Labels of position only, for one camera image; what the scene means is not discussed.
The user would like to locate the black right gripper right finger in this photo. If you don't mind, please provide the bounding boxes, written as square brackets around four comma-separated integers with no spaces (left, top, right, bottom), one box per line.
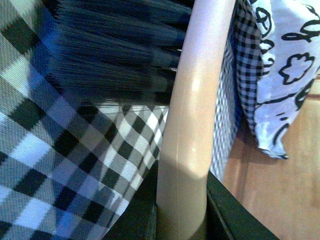
[197,172,278,240]

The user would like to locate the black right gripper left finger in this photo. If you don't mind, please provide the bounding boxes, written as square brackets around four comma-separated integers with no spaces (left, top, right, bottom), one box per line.
[104,161,158,240]

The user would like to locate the beige hand brush black bristles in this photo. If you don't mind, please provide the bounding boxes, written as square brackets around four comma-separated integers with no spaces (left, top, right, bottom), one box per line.
[49,0,235,240]

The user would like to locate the white floral print pillow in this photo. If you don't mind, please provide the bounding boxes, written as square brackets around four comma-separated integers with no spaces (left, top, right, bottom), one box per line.
[250,0,320,159]

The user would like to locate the small gingham bed sheet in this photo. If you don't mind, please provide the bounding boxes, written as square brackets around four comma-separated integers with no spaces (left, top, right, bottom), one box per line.
[210,0,262,182]

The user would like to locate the large check plaid blanket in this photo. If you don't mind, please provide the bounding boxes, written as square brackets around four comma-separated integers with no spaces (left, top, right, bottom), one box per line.
[0,0,168,240]

